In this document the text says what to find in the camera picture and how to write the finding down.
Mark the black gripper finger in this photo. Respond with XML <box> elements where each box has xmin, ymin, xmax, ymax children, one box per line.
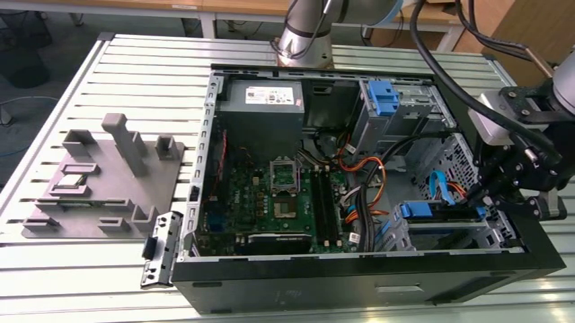
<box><xmin>468</xmin><ymin>149</ymin><xmax>518</xmax><ymax>207</ymax></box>
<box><xmin>486</xmin><ymin>190</ymin><xmax>560</xmax><ymax>221</ymax></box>

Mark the orange red power wire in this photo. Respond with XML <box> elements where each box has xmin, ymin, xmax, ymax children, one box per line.
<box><xmin>447</xmin><ymin>181</ymin><xmax>474</xmax><ymax>205</ymax></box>

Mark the blue data wire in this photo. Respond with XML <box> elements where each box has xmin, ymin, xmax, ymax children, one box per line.
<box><xmin>428</xmin><ymin>170</ymin><xmax>455</xmax><ymax>207</ymax></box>

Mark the hard disk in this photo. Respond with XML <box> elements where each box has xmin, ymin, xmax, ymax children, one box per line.
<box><xmin>399</xmin><ymin>200</ymin><xmax>487</xmax><ymax>223</ymax></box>

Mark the metal disk bay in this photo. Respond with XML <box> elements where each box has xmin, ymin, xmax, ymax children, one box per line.
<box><xmin>392</xmin><ymin>200</ymin><xmax>518</xmax><ymax>252</ymax></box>

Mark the metal optical drive cage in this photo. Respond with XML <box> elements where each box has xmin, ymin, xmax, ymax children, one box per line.
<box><xmin>352</xmin><ymin>77</ymin><xmax>458</xmax><ymax>159</ymax></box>

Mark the blue drive latch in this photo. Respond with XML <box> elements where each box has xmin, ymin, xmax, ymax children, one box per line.
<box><xmin>366</xmin><ymin>80</ymin><xmax>402</xmax><ymax>118</ymax></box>

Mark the black RAM slot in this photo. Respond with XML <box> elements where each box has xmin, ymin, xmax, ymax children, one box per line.
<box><xmin>310</xmin><ymin>166</ymin><xmax>327</xmax><ymax>246</ymax></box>
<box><xmin>328</xmin><ymin>166</ymin><xmax>346</xmax><ymax>246</ymax></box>
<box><xmin>323</xmin><ymin>166</ymin><xmax>340</xmax><ymax>246</ymax></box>
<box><xmin>315</xmin><ymin>166</ymin><xmax>334</xmax><ymax>246</ymax></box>

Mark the tan wooden cabinet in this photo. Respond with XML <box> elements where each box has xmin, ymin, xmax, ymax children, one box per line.
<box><xmin>483</xmin><ymin>0</ymin><xmax>575</xmax><ymax>85</ymax></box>

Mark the CPU socket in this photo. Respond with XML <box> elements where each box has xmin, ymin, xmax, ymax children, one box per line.
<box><xmin>272</xmin><ymin>196</ymin><xmax>304</xmax><ymax>220</ymax></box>

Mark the metal socket cover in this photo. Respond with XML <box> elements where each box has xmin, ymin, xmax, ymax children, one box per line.
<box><xmin>268</xmin><ymin>157</ymin><xmax>302</xmax><ymax>196</ymax></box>

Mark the black PC case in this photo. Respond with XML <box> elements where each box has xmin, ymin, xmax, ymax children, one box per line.
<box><xmin>170</xmin><ymin>63</ymin><xmax>566</xmax><ymax>316</ymax></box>

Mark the black graphics card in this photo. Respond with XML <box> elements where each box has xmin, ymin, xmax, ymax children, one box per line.
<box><xmin>232</xmin><ymin>231</ymin><xmax>315</xmax><ymax>256</ymax></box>

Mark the grey power supply unit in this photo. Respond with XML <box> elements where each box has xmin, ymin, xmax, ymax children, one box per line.
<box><xmin>216</xmin><ymin>79</ymin><xmax>307</xmax><ymax>162</ymax></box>

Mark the green motherboard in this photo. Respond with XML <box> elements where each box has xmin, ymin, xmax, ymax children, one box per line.
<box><xmin>196</xmin><ymin>157</ymin><xmax>362</xmax><ymax>256</ymax></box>

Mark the metal expansion slot latch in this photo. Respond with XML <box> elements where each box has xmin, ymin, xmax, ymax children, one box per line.
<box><xmin>139</xmin><ymin>210</ymin><xmax>186</xmax><ymax>290</ymax></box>

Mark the grey parts rack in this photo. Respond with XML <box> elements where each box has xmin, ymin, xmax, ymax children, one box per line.
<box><xmin>20</xmin><ymin>112</ymin><xmax>186</xmax><ymax>240</ymax></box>

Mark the green RAM stick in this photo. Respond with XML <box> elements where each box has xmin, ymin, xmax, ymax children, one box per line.
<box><xmin>38</xmin><ymin>200</ymin><xmax>128</xmax><ymax>209</ymax></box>

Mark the silver CPU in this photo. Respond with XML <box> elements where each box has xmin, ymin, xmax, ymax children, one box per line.
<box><xmin>54</xmin><ymin>174</ymin><xmax>87</xmax><ymax>190</ymax></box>

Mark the black mesh chair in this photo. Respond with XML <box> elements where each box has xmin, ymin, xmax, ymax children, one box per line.
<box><xmin>0</xmin><ymin>9</ymin><xmax>54</xmax><ymax>90</ymax></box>

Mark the orange yellow wire bundle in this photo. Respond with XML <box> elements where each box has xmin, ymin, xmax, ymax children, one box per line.
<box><xmin>336</xmin><ymin>155</ymin><xmax>391</xmax><ymax>225</ymax></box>

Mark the thin black cable bundle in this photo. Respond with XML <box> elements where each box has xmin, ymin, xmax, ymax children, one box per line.
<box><xmin>455</xmin><ymin>0</ymin><xmax>556</xmax><ymax>79</ymax></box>

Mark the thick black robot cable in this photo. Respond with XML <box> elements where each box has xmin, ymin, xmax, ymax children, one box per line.
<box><xmin>408</xmin><ymin>0</ymin><xmax>566</xmax><ymax>164</ymax></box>

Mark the yellow black power cable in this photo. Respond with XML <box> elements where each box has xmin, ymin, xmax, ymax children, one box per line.
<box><xmin>296</xmin><ymin>147</ymin><xmax>338</xmax><ymax>168</ymax></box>

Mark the wire locking lever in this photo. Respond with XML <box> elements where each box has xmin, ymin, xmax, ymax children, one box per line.
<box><xmin>296</xmin><ymin>157</ymin><xmax>306</xmax><ymax>199</ymax></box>

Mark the wooden desk white frame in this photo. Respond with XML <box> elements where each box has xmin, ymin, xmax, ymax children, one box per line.
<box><xmin>214</xmin><ymin>0</ymin><xmax>475</xmax><ymax>52</ymax></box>
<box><xmin>58</xmin><ymin>0</ymin><xmax>218</xmax><ymax>38</ymax></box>

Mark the thin red wire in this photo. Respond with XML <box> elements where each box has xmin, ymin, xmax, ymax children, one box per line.
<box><xmin>207</xmin><ymin>129</ymin><xmax>230</xmax><ymax>203</ymax></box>

